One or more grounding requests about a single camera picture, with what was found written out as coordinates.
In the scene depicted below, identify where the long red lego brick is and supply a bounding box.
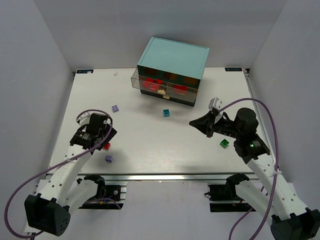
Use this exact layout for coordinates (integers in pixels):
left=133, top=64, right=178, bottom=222
left=173, top=85, right=188, bottom=95

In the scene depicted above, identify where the small red slope lego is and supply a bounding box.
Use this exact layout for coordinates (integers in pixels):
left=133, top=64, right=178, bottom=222
left=149, top=83, right=160, bottom=92

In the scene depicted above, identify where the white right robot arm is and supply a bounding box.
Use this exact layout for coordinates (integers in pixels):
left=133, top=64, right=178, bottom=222
left=189, top=107, right=320, bottom=240

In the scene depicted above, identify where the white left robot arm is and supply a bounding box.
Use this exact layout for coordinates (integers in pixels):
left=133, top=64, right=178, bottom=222
left=24, top=109, right=117, bottom=237

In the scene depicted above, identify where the green lego cube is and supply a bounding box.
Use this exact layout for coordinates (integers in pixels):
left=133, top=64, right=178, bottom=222
left=220, top=139, right=230, bottom=149

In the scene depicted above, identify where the small red lego cube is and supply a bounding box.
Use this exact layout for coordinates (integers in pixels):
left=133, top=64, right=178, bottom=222
left=103, top=142, right=111, bottom=151

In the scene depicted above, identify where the lilac lego brick rear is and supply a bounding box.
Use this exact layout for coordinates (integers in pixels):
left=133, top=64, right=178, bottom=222
left=111, top=105, right=119, bottom=113

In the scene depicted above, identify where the lilac lego brick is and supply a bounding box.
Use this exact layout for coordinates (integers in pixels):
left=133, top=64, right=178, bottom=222
left=111, top=105, right=119, bottom=113
left=104, top=155, right=113, bottom=163

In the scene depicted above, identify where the lilac lego brick front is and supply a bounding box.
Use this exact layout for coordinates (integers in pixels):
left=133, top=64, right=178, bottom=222
left=104, top=155, right=113, bottom=163

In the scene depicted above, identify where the small teal lego cube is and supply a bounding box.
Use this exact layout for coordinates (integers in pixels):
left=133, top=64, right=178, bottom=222
left=163, top=109, right=170, bottom=117

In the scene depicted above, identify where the right blue corner label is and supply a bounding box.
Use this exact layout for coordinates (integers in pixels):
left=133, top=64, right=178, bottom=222
left=224, top=67, right=243, bottom=72

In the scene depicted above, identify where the blue corner label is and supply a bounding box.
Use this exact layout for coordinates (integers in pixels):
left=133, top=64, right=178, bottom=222
left=224, top=67, right=243, bottom=72
left=76, top=69, right=94, bottom=74

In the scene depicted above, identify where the left blue corner label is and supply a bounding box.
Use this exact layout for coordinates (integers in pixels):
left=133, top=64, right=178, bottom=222
left=76, top=69, right=94, bottom=74

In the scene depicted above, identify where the teal drawer cabinet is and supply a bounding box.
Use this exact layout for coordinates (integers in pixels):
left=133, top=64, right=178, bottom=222
left=136, top=37, right=210, bottom=107

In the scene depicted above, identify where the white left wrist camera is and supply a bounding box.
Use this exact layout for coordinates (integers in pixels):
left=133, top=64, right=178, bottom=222
left=76, top=112, right=91, bottom=126

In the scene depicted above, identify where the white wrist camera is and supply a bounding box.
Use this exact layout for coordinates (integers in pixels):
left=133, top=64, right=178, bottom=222
left=208, top=97, right=224, bottom=124
left=76, top=112, right=91, bottom=126

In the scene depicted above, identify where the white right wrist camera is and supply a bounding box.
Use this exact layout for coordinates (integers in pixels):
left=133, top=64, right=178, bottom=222
left=208, top=97, right=224, bottom=124

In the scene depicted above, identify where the aluminium table front rail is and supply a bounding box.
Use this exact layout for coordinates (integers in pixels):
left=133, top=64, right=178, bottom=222
left=46, top=172, right=285, bottom=182

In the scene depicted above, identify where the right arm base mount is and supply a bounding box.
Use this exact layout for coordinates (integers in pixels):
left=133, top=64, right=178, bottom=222
left=204, top=173, right=251, bottom=213

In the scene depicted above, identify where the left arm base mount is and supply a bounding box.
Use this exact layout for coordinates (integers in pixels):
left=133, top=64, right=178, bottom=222
left=79, top=182, right=127, bottom=210

